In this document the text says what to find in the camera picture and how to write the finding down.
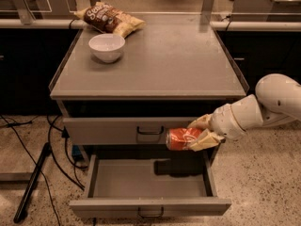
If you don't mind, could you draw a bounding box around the red coke can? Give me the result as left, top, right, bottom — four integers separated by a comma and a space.
166, 128, 202, 151

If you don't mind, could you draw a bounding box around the black lower drawer handle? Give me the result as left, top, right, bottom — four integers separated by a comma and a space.
137, 206, 165, 218

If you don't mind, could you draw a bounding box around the black upper drawer handle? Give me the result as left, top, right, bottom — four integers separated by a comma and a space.
136, 126, 165, 136

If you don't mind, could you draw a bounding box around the black drawer handle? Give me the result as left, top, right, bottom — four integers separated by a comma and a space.
137, 206, 165, 218
136, 126, 165, 136

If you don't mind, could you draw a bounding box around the open grey lower drawer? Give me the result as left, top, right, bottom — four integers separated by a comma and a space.
70, 152, 231, 218

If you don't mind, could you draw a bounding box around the white ceramic bowl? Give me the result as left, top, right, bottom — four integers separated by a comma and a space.
88, 34, 125, 63

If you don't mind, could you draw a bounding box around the black floor cable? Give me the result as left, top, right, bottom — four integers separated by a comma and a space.
0, 114, 88, 226

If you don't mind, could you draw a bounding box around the white horizontal rail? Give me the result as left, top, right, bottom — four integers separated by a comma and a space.
0, 19, 301, 32

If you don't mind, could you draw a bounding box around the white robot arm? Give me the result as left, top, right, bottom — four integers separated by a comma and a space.
187, 73, 301, 152

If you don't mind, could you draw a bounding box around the black bar on floor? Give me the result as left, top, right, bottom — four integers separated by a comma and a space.
13, 142, 50, 223

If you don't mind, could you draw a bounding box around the grey drawer cabinet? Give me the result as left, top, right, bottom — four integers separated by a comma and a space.
48, 12, 250, 162

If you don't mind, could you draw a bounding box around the brown yellow chip bag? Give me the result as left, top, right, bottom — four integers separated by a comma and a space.
74, 2, 146, 38

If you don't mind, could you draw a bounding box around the closed grey upper drawer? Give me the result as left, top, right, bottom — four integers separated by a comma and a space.
63, 117, 195, 145

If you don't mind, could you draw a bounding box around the blue box under cabinet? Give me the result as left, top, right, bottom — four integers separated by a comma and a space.
71, 145, 82, 158

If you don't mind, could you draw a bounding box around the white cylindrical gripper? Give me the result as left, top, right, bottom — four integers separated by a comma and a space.
187, 104, 245, 152

